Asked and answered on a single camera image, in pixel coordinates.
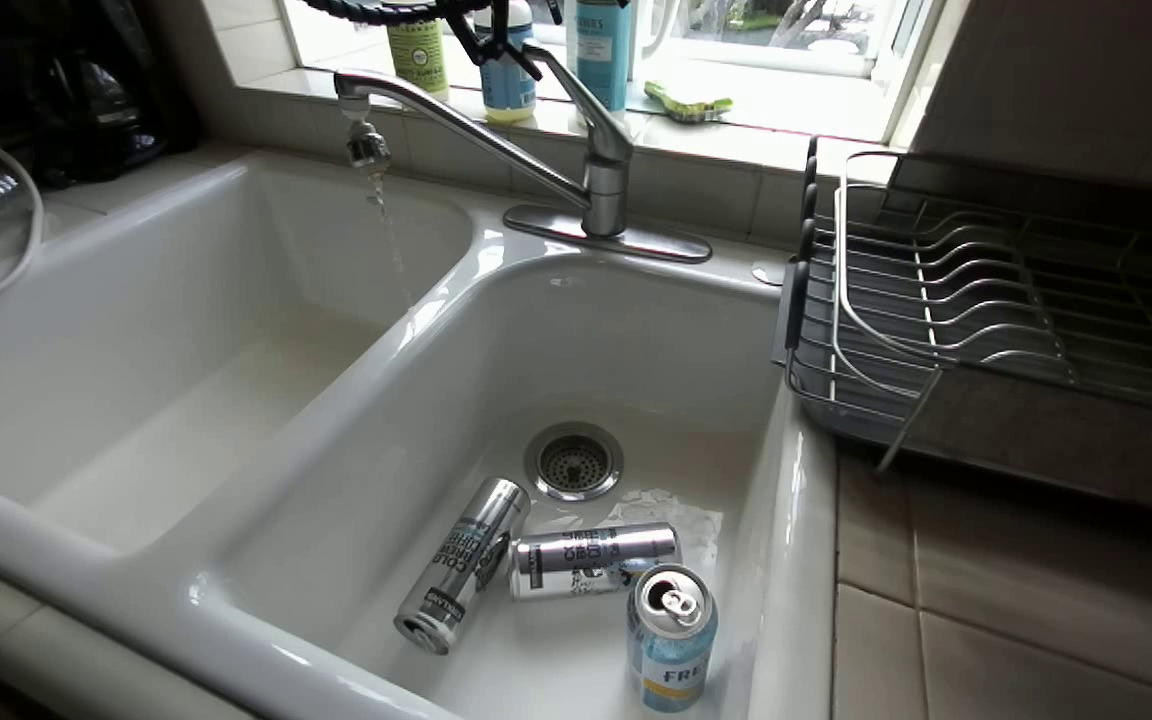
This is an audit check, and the chrome faucet base plate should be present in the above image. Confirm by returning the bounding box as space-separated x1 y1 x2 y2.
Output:
502 194 717 266

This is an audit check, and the gray dish rack tray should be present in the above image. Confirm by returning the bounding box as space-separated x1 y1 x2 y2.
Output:
777 251 1152 523

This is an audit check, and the black braided cable sleeve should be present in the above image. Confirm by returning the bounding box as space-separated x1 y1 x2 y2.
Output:
304 0 453 22

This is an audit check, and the green cloth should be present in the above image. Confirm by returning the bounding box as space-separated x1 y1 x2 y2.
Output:
639 75 737 127

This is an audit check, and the white window frame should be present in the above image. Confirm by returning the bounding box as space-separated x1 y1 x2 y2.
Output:
277 0 970 147

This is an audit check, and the teal bottle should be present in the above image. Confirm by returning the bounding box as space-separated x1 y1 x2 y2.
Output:
572 0 639 114

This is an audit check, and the metal wire dish rack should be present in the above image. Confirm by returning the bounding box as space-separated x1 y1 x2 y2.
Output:
802 135 1152 424

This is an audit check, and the chrome faucet lever handle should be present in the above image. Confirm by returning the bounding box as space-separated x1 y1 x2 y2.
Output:
522 38 636 162

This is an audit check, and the metal sink strainer drain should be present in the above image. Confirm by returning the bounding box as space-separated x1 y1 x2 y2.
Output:
522 418 627 509

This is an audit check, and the white double basin sink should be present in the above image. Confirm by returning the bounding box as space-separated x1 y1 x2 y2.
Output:
0 135 839 720

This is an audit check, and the chrome sink faucet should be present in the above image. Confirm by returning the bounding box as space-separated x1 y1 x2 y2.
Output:
332 67 631 244

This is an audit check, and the green bottle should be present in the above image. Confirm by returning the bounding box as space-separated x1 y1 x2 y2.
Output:
385 11 453 101

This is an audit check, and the black kitchen appliance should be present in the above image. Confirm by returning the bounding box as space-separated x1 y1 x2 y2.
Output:
0 0 201 192

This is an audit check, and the long slim silver can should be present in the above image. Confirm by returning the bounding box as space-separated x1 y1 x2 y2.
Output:
394 474 528 657

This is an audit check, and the blue and white can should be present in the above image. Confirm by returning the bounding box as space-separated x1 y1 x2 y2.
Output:
625 558 724 717

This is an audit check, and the blue and white soap bottle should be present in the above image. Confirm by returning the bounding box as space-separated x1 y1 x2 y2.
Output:
472 0 542 127

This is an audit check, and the shorter silver can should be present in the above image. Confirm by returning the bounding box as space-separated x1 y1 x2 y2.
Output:
507 519 685 599

